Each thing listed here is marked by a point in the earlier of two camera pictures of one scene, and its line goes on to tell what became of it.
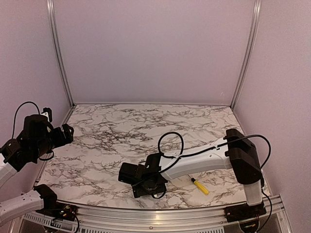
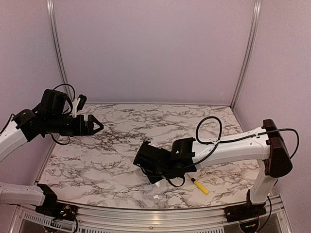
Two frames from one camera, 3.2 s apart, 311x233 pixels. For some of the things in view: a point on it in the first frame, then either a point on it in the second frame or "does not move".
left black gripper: [68, 137] → [88, 130]
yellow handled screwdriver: [200, 186] does not move
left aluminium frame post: [50, 14] does not move
